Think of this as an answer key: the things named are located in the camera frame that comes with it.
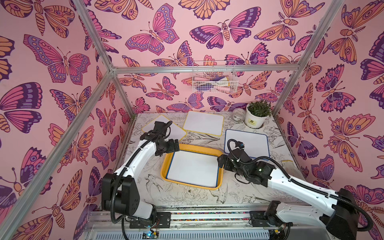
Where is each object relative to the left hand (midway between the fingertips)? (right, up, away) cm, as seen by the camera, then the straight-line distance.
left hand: (173, 147), depth 87 cm
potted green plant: (+54, +22, +13) cm, 59 cm away
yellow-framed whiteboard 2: (-2, +8, +29) cm, 30 cm away
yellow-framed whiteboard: (+21, +15, +28) cm, 38 cm away
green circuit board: (-10, -41, -14) cm, 44 cm away
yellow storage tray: (+26, -18, -7) cm, 32 cm away
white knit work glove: (+71, -14, +3) cm, 72 cm away
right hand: (+27, -5, -8) cm, 29 cm away
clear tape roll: (+47, +21, +29) cm, 59 cm away
